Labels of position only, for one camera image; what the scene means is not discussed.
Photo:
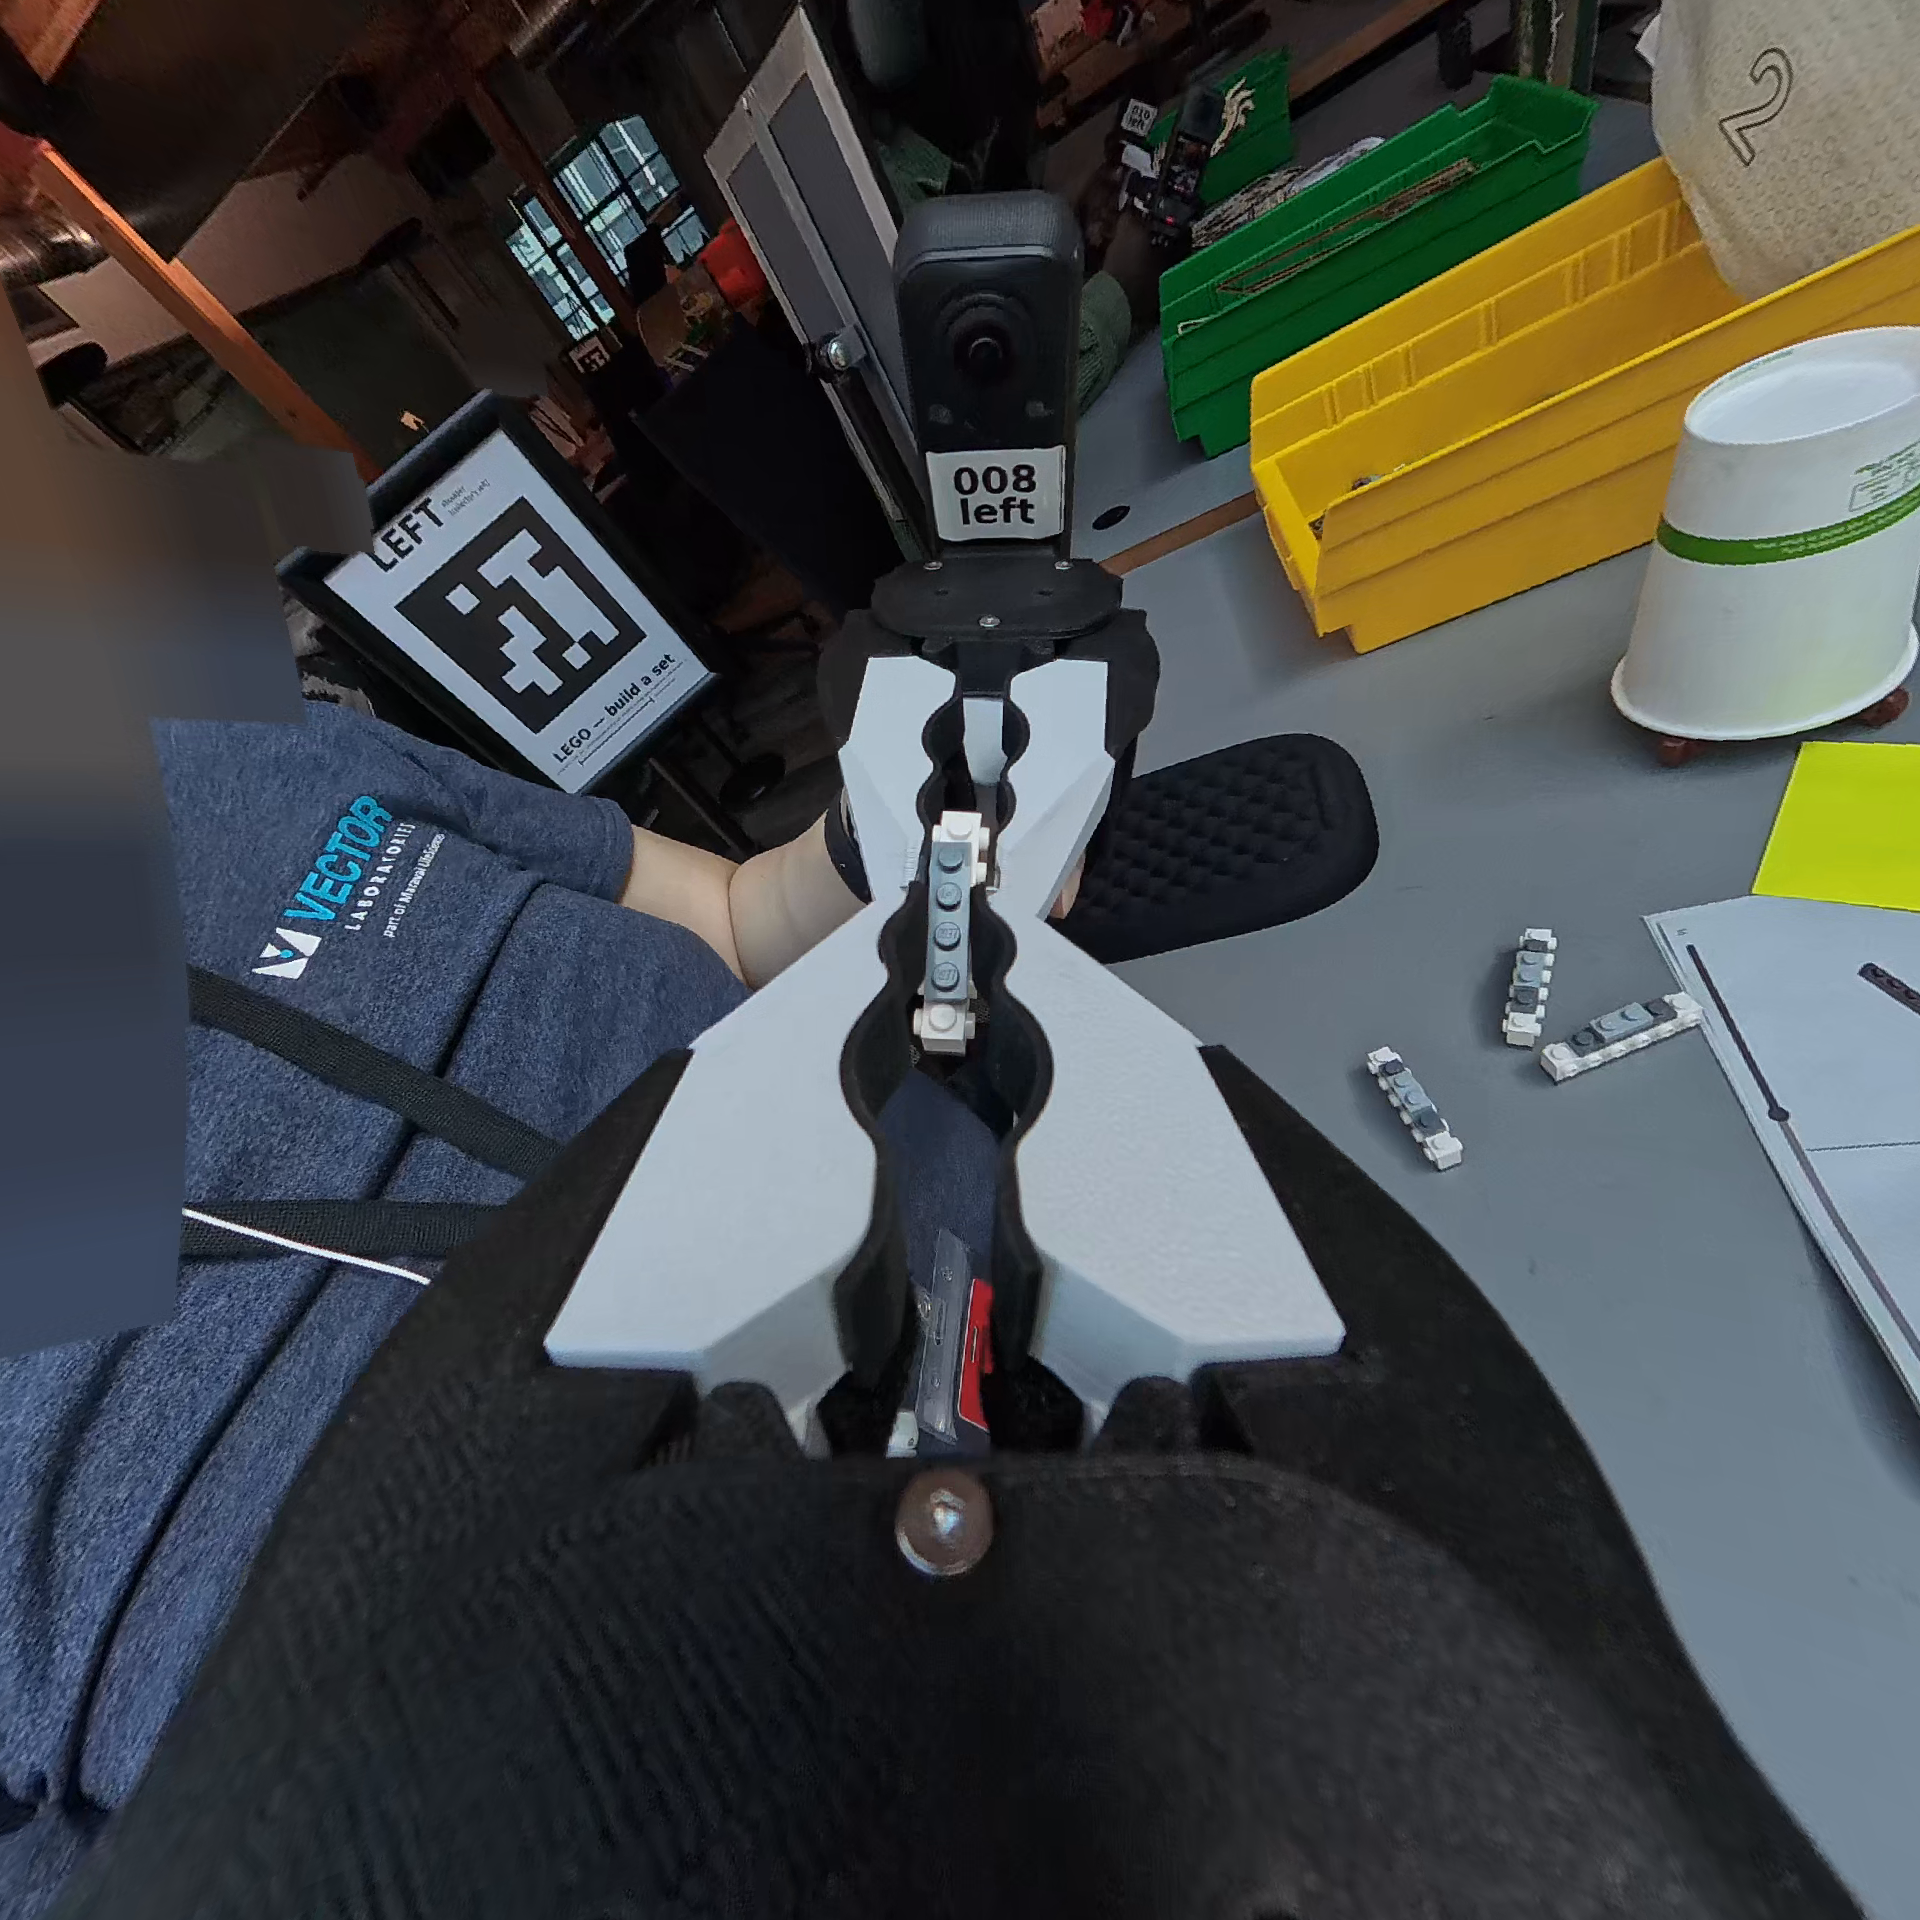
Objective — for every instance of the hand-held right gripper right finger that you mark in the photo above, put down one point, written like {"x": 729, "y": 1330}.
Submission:
{"x": 1155, "y": 1201}

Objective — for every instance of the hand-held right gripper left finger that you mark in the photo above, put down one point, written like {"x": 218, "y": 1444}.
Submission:
{"x": 705, "y": 1201}

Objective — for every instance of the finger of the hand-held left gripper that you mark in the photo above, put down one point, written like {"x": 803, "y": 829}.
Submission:
{"x": 1073, "y": 765}
{"x": 885, "y": 751}

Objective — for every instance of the grey lego assembly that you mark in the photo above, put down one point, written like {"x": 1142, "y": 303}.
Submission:
{"x": 950, "y": 931}

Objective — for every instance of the person's left forearm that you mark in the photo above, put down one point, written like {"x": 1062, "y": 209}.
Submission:
{"x": 674, "y": 885}

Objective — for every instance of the lego instruction booklet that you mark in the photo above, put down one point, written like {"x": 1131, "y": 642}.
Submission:
{"x": 1845, "y": 1097}

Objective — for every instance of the black lego piece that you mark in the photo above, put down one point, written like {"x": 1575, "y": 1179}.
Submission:
{"x": 1893, "y": 989}

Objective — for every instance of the person's left hand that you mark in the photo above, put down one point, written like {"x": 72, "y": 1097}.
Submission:
{"x": 786, "y": 908}

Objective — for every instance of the black wrist rest pad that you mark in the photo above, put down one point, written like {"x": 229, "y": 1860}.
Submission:
{"x": 1231, "y": 841}

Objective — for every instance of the person's blue shirt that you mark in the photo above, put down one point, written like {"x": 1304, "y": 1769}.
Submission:
{"x": 629, "y": 991}

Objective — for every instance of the grey metal cabinet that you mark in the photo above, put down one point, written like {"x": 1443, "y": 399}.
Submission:
{"x": 795, "y": 181}

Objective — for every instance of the green plastic bin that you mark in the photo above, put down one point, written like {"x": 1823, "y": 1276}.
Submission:
{"x": 1350, "y": 254}
{"x": 1259, "y": 135}

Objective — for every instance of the black framed marker sign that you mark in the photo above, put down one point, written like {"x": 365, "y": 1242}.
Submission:
{"x": 511, "y": 617}

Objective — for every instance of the yellow plastic bin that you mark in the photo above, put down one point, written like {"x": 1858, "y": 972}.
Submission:
{"x": 1501, "y": 436}

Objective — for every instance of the white green-striped paper cup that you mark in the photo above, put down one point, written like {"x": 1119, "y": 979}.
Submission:
{"x": 1786, "y": 557}

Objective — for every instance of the yellow-green sticky note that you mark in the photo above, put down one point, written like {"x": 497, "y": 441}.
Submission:
{"x": 1851, "y": 826}

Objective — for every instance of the white paper bag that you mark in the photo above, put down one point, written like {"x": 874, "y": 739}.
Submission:
{"x": 1800, "y": 181}

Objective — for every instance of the black camera with tag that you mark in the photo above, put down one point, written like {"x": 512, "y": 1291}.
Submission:
{"x": 1184, "y": 149}

